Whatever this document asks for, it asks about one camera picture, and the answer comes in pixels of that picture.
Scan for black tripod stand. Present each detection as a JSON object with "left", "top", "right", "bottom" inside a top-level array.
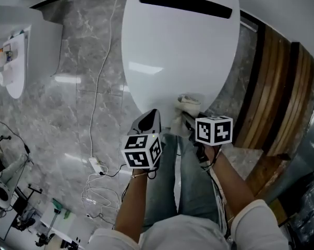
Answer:
[{"left": 15, "top": 182, "right": 43, "bottom": 200}]

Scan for person's white shirt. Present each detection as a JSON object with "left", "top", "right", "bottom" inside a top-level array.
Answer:
[{"left": 88, "top": 198, "right": 289, "bottom": 250}]

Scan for person's left forearm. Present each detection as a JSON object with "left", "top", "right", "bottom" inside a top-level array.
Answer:
[{"left": 112, "top": 169, "right": 150, "bottom": 241}]

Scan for white power cable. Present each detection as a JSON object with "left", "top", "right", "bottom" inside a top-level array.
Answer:
[{"left": 81, "top": 0, "right": 121, "bottom": 218}]

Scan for wooden pallet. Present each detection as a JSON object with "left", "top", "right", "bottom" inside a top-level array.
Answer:
[{"left": 234, "top": 24, "right": 314, "bottom": 226}]

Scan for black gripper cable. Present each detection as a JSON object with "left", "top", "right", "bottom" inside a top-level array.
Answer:
[
  {"left": 198, "top": 149, "right": 231, "bottom": 242},
  {"left": 99, "top": 165, "right": 158, "bottom": 203}
]

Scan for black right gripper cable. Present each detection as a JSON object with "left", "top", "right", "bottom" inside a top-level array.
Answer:
[{"left": 198, "top": 149, "right": 231, "bottom": 242}]

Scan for white toilet with tank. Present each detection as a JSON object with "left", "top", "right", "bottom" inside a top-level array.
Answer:
[{"left": 0, "top": 5, "right": 64, "bottom": 100}]

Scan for small white bottle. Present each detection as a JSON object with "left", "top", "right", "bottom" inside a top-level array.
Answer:
[{"left": 0, "top": 49, "right": 18, "bottom": 67}]

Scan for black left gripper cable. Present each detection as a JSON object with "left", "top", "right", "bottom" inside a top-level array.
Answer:
[{"left": 99, "top": 165, "right": 158, "bottom": 203}]

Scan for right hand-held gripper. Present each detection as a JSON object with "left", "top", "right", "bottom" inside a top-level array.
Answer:
[{"left": 182, "top": 112, "right": 234, "bottom": 164}]

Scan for beige wiping cloth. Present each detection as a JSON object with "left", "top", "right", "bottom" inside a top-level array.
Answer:
[{"left": 170, "top": 93, "right": 202, "bottom": 138}]

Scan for white power strip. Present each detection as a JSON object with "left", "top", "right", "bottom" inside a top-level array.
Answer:
[{"left": 88, "top": 157, "right": 105, "bottom": 174}]

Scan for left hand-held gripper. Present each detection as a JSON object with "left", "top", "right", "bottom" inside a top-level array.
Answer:
[{"left": 120, "top": 108, "right": 163, "bottom": 173}]

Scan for white round fan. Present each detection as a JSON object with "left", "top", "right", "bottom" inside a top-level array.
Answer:
[{"left": 0, "top": 180, "right": 16, "bottom": 210}]

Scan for grey metal bar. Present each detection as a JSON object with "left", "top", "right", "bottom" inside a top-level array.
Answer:
[{"left": 239, "top": 17, "right": 258, "bottom": 32}]

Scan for white board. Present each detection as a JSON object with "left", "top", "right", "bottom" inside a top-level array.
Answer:
[{"left": 39, "top": 198, "right": 92, "bottom": 250}]

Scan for person's jeans legs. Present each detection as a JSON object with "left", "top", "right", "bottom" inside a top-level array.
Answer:
[{"left": 143, "top": 133, "right": 225, "bottom": 228}]

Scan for silver flexible duct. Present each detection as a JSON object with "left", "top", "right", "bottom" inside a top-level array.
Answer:
[{"left": 286, "top": 174, "right": 314, "bottom": 250}]

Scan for person's right forearm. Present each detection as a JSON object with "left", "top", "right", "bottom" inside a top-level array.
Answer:
[{"left": 202, "top": 144, "right": 256, "bottom": 218}]

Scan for gold bracelet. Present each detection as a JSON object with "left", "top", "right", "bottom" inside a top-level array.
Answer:
[{"left": 130, "top": 170, "right": 149, "bottom": 179}]

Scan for white paper cup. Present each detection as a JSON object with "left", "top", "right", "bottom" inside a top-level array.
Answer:
[{"left": 0, "top": 66, "right": 26, "bottom": 85}]

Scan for black floor cable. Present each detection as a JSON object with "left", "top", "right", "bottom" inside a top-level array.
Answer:
[{"left": 0, "top": 116, "right": 32, "bottom": 166}]

